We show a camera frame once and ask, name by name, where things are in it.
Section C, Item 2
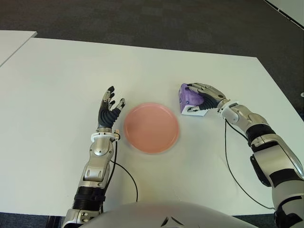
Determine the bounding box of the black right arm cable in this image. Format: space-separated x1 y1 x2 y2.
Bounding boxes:
224 118 276 211

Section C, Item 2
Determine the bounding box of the pink round plate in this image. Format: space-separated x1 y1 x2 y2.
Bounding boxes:
123 102 180 154

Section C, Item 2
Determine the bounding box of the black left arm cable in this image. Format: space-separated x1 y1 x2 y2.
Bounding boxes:
101 139 139 212

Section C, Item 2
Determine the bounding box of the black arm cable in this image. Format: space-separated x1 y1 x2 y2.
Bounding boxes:
101 139 139 212
224 118 276 211

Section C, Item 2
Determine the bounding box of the white side table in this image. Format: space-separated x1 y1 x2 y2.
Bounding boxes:
0 30 38 68

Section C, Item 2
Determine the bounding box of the purple tissue paper pack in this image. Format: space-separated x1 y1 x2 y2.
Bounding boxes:
178 83 208 116

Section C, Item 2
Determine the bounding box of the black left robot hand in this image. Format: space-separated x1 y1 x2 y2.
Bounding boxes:
97 85 126 130

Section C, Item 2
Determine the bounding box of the white desk with black edge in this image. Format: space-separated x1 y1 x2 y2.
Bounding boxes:
262 0 304 27

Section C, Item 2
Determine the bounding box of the silver robot torso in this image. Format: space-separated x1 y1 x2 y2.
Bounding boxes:
80 200 262 228

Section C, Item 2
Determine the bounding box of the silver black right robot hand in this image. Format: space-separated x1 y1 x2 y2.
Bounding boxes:
186 82 230 113

